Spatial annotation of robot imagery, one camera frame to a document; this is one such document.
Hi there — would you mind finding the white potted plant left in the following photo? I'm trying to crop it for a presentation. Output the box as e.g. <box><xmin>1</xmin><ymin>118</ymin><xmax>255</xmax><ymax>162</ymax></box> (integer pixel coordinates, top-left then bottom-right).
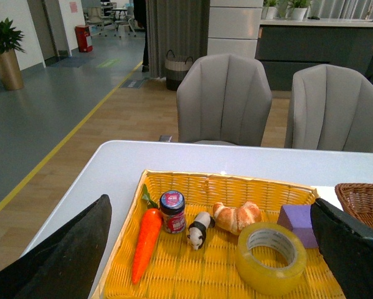
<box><xmin>261</xmin><ymin>0</ymin><xmax>279</xmax><ymax>19</ymax></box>

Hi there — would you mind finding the yellow tape roll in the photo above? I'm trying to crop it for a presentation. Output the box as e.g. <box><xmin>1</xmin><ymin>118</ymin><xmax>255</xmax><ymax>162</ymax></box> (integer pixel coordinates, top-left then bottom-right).
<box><xmin>235</xmin><ymin>222</ymin><xmax>307</xmax><ymax>296</ymax></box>

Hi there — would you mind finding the dark kitchen counter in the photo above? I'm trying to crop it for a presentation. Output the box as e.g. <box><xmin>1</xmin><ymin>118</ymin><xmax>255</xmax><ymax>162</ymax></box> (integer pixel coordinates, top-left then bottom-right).
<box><xmin>255</xmin><ymin>19</ymin><xmax>373</xmax><ymax>91</ymax></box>

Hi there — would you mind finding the grey curtain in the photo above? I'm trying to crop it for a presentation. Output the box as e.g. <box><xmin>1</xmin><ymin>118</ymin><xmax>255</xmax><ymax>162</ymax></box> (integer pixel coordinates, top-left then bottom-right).
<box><xmin>146</xmin><ymin>0</ymin><xmax>210</xmax><ymax>78</ymax></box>

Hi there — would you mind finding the white pillar cabinet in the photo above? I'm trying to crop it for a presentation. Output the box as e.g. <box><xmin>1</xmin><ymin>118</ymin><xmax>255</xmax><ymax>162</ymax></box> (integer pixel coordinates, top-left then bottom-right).
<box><xmin>207</xmin><ymin>0</ymin><xmax>263</xmax><ymax>59</ymax></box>

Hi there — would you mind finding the white potted plant right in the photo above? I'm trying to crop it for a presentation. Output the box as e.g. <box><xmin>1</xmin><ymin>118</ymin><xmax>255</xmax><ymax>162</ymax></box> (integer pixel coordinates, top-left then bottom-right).
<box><xmin>287</xmin><ymin>0</ymin><xmax>311</xmax><ymax>21</ymax></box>

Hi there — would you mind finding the potted plant gold pot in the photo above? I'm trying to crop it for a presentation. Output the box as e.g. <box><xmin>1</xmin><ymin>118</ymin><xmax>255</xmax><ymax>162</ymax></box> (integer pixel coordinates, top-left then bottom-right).
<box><xmin>0</xmin><ymin>17</ymin><xmax>25</xmax><ymax>90</ymax></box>

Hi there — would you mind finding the toy croissant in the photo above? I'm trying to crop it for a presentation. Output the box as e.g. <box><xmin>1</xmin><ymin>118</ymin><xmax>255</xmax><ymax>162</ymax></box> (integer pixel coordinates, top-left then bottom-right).
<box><xmin>213</xmin><ymin>201</ymin><xmax>262</xmax><ymax>235</ymax></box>

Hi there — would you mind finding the grey chair on left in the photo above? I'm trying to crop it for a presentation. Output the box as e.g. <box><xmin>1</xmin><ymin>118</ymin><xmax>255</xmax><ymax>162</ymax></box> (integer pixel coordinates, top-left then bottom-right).
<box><xmin>176</xmin><ymin>54</ymin><xmax>272</xmax><ymax>146</ymax></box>

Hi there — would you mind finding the toy panda figurine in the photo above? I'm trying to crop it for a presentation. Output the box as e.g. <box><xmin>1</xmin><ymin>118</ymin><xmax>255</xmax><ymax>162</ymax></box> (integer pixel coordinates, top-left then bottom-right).
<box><xmin>187</xmin><ymin>212</ymin><xmax>215</xmax><ymax>250</ymax></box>

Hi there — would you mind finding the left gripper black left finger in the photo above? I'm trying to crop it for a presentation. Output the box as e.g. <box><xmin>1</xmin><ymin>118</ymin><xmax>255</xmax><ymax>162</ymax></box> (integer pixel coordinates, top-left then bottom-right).
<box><xmin>0</xmin><ymin>194</ymin><xmax>112</xmax><ymax>298</ymax></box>

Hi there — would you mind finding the small red label jar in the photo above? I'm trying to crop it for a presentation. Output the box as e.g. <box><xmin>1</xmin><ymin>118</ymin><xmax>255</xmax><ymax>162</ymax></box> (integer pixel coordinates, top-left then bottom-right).
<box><xmin>159</xmin><ymin>190</ymin><xmax>186</xmax><ymax>234</ymax></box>

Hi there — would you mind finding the woven laundry basket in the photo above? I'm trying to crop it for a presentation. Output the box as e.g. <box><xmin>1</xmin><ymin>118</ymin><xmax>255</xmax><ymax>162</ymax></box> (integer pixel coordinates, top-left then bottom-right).
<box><xmin>165</xmin><ymin>50</ymin><xmax>194</xmax><ymax>91</ymax></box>

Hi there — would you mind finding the toy carrot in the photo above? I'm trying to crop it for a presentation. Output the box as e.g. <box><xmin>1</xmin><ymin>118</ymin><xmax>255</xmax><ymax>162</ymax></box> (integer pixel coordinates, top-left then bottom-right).
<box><xmin>131</xmin><ymin>184</ymin><xmax>163</xmax><ymax>285</ymax></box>

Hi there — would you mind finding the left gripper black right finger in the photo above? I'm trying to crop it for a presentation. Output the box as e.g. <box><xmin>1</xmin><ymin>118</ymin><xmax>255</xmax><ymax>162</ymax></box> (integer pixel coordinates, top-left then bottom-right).
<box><xmin>310</xmin><ymin>198</ymin><xmax>373</xmax><ymax>298</ymax></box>

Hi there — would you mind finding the white potted plant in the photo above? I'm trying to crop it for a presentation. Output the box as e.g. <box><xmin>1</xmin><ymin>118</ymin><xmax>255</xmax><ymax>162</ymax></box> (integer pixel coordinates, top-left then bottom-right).
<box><xmin>261</xmin><ymin>0</ymin><xmax>279</xmax><ymax>19</ymax></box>
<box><xmin>287</xmin><ymin>0</ymin><xmax>311</xmax><ymax>21</ymax></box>

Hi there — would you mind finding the yellow wicker basket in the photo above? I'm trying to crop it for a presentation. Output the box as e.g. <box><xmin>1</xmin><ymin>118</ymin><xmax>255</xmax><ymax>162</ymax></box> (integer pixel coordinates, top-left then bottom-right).
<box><xmin>92</xmin><ymin>170</ymin><xmax>338</xmax><ymax>298</ymax></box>

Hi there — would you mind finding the red bin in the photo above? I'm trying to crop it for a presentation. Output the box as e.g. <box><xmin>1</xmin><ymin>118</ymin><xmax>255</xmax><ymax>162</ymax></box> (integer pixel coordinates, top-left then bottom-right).
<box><xmin>75</xmin><ymin>25</ymin><xmax>93</xmax><ymax>52</ymax></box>

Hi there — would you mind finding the brown wicker basket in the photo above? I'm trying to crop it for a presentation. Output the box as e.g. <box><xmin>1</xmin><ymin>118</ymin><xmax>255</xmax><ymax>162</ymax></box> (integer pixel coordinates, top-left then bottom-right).
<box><xmin>335</xmin><ymin>183</ymin><xmax>373</xmax><ymax>228</ymax></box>

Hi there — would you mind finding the grey chair on right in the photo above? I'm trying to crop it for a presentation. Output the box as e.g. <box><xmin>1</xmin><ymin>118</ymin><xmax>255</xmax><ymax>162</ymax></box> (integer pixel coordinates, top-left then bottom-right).
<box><xmin>284</xmin><ymin>64</ymin><xmax>373</xmax><ymax>153</ymax></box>

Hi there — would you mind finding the grey chair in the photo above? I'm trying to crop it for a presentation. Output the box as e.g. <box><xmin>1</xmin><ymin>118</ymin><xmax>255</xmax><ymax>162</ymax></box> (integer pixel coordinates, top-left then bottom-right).
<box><xmin>284</xmin><ymin>64</ymin><xmax>373</xmax><ymax>153</ymax></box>
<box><xmin>176</xmin><ymin>54</ymin><xmax>272</xmax><ymax>146</ymax></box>

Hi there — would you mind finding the purple foam block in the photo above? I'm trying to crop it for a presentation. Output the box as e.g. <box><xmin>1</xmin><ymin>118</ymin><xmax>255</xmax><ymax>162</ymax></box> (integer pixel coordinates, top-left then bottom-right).
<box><xmin>277</xmin><ymin>204</ymin><xmax>318</xmax><ymax>249</ymax></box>

